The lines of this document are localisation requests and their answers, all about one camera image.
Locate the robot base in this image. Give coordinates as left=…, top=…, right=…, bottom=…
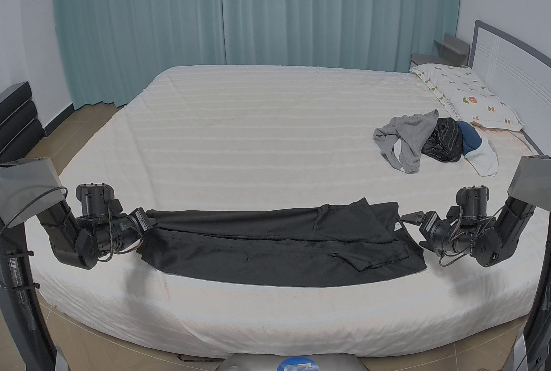
left=220, top=354, right=360, bottom=371

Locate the grey garment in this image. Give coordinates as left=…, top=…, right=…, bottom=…
left=373, top=110, right=440, bottom=175

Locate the white garment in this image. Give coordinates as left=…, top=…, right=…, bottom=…
left=464, top=137, right=499, bottom=177

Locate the white printed pillow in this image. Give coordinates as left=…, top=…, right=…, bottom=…
left=409, top=63, right=525, bottom=131

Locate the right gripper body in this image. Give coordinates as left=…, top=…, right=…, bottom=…
left=420, top=210, right=450, bottom=254

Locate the black shiny garment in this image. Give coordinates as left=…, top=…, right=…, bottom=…
left=421, top=117, right=465, bottom=164

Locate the black chest of drawers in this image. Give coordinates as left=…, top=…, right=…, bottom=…
left=0, top=81, right=46, bottom=163

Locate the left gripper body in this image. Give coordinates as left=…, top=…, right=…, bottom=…
left=131, top=208, right=159, bottom=237

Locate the bed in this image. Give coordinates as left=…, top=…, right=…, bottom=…
left=30, top=20, right=551, bottom=360

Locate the black T-shirt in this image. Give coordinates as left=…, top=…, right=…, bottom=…
left=141, top=198, right=428, bottom=288

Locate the grey bedside table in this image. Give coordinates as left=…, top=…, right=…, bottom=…
left=410, top=33, right=470, bottom=69

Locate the dark blue garment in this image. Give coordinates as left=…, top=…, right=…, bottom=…
left=456, top=121, right=483, bottom=157

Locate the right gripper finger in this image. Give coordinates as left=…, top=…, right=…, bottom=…
left=400, top=211, right=428, bottom=226

